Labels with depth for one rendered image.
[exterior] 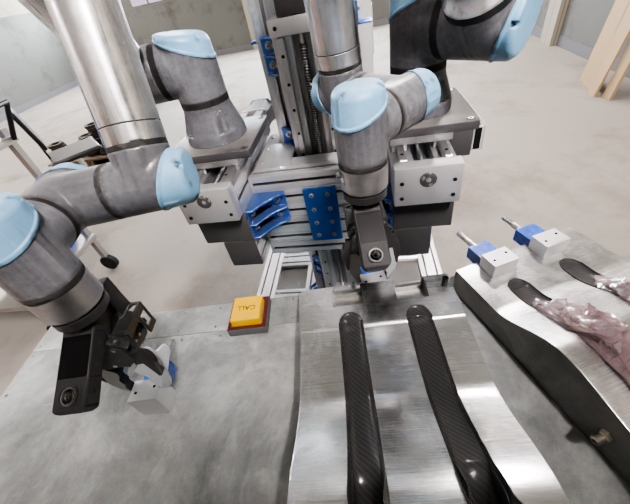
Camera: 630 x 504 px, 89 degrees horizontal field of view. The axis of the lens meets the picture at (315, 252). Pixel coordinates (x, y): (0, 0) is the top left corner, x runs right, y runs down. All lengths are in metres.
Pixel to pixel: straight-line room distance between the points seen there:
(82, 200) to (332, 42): 0.42
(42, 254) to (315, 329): 0.36
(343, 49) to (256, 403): 0.59
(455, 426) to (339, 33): 0.56
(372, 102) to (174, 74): 0.50
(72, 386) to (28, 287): 0.14
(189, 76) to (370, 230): 0.53
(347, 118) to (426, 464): 0.41
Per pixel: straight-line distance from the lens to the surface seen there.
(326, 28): 0.58
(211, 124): 0.84
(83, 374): 0.52
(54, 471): 0.75
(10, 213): 0.45
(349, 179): 0.49
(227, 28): 9.78
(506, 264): 0.66
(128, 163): 0.46
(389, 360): 0.50
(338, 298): 0.60
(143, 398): 0.64
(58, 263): 0.47
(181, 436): 0.64
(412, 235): 0.83
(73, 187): 0.51
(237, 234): 0.87
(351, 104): 0.45
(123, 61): 0.48
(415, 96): 0.53
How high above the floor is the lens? 1.33
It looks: 41 degrees down
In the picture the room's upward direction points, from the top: 13 degrees counter-clockwise
